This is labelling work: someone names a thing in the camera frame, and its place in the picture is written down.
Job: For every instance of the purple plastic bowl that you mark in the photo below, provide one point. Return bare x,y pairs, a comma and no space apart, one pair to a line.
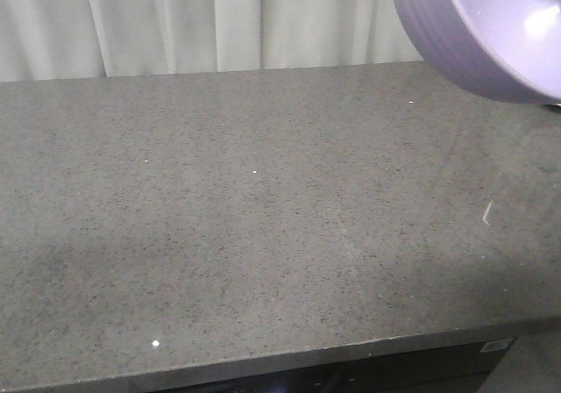
505,50

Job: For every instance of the black disinfection drawer cabinet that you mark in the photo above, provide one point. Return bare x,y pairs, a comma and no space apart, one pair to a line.
457,368

